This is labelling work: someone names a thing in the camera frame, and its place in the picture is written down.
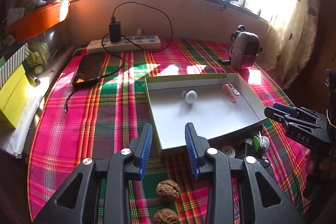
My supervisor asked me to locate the black device with white buttons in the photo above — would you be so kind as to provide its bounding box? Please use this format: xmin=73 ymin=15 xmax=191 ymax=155
xmin=259 ymin=155 xmax=270 ymax=168

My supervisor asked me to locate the brown walnut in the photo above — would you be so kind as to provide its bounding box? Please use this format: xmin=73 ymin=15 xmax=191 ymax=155
xmin=155 ymin=180 xmax=181 ymax=202
xmin=153 ymin=208 xmax=179 ymax=224

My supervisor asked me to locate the pink clip with white button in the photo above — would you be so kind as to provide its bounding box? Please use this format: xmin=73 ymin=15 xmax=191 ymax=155
xmin=222 ymin=84 xmax=240 ymax=103

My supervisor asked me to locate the white round jar lid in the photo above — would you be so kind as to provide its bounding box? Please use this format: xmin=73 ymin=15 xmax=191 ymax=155
xmin=221 ymin=145 xmax=236 ymax=158

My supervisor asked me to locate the white round ball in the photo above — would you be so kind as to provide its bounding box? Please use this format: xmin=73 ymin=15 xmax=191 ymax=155
xmin=185 ymin=90 xmax=197 ymax=105

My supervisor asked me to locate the green white spool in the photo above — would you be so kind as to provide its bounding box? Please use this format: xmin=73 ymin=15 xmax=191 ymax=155
xmin=252 ymin=136 xmax=261 ymax=153

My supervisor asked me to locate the cream spotted curtain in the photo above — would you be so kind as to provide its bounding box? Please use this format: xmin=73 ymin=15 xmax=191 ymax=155
xmin=259 ymin=0 xmax=321 ymax=89

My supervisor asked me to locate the green white cardboard box tray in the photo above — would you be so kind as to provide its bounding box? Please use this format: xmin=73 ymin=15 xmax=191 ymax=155
xmin=145 ymin=73 xmax=266 ymax=157

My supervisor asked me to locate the plaid pink green blanket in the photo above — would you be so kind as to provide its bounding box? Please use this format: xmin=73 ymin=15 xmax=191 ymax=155
xmin=27 ymin=39 xmax=312 ymax=224

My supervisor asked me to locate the small grey space heater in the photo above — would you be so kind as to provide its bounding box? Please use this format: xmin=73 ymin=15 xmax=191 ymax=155
xmin=230 ymin=25 xmax=260 ymax=70

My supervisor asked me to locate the black smartphone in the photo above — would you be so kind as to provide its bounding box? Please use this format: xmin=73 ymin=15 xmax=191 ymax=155
xmin=72 ymin=53 xmax=104 ymax=89

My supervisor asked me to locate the white power strip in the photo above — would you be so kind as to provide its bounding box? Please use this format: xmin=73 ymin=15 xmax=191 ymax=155
xmin=86 ymin=36 xmax=161 ymax=54

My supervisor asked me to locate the black charger adapter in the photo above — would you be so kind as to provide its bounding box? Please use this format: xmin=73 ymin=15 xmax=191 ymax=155
xmin=109 ymin=16 xmax=121 ymax=43

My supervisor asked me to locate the yellow green striped box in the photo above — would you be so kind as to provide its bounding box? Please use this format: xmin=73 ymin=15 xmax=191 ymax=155
xmin=1 ymin=43 xmax=30 ymax=128

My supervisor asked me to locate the orange planter box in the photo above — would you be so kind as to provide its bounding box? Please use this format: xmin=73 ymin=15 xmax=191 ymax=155
xmin=5 ymin=0 xmax=70 ymax=43

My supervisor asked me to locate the black charging cable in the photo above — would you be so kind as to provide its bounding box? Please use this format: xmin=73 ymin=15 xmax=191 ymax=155
xmin=64 ymin=1 xmax=174 ymax=114

